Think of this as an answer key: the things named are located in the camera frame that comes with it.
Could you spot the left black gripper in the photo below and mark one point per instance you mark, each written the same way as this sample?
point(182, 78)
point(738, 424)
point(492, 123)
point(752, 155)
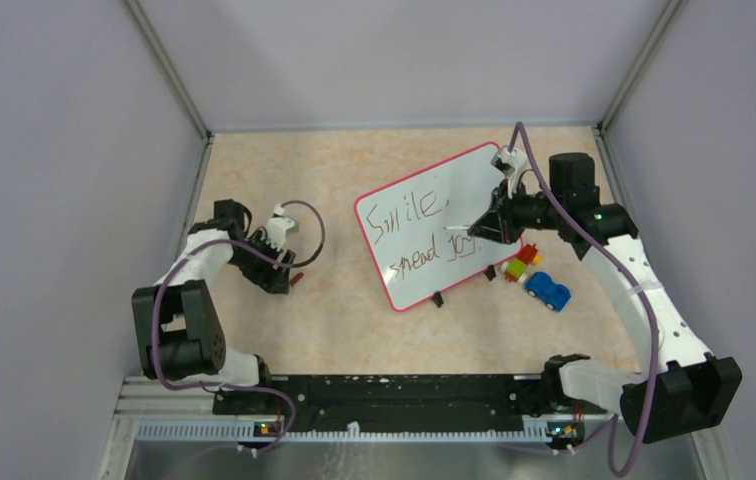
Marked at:
point(269, 278)

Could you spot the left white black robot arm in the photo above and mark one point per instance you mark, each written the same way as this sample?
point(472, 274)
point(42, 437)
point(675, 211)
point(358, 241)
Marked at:
point(179, 333)

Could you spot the pink-framed whiteboard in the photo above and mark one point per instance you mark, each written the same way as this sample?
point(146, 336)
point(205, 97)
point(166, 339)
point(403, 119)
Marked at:
point(402, 224)

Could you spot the aluminium frame rail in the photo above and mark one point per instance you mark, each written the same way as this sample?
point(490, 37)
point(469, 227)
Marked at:
point(226, 432)

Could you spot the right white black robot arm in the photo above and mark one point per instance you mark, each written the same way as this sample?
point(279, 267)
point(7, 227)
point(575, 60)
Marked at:
point(681, 385)

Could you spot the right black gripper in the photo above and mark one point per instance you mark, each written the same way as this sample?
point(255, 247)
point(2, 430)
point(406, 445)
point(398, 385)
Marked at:
point(499, 223)

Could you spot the blue toy car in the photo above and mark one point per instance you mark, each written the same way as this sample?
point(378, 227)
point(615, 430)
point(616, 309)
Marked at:
point(553, 295)

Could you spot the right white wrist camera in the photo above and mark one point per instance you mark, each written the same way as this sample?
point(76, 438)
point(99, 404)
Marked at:
point(512, 163)

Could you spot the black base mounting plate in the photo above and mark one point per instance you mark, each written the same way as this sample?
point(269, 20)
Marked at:
point(453, 403)

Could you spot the colourful toy brick figure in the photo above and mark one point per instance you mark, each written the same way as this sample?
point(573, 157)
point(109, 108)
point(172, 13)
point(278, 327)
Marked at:
point(516, 269)

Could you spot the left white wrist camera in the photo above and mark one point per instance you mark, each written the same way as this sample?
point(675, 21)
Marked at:
point(278, 228)

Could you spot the brown marker cap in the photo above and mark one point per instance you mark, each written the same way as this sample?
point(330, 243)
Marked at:
point(296, 278)

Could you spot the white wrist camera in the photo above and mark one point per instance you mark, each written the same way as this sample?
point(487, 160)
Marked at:
point(278, 228)
point(512, 163)

